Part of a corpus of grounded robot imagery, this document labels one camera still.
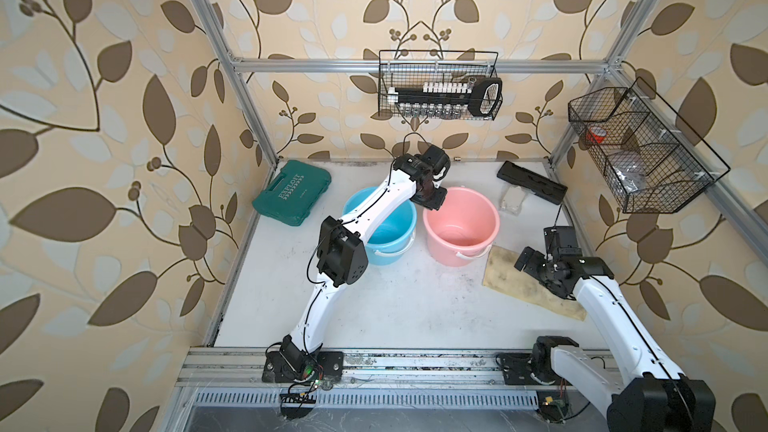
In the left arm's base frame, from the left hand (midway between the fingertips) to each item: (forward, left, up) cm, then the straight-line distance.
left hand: (430, 197), depth 89 cm
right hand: (-20, -28, -8) cm, 35 cm away
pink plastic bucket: (-3, -12, -14) cm, 19 cm away
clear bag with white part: (+10, -32, -13) cm, 36 cm away
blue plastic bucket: (-16, +11, +1) cm, 19 cm away
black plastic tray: (+19, -41, -14) cm, 47 cm away
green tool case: (+11, +47, -12) cm, 50 cm away
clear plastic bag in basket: (-6, -47, +17) cm, 51 cm away
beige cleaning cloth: (-17, -22, -17) cm, 33 cm away
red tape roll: (+13, -48, +14) cm, 52 cm away
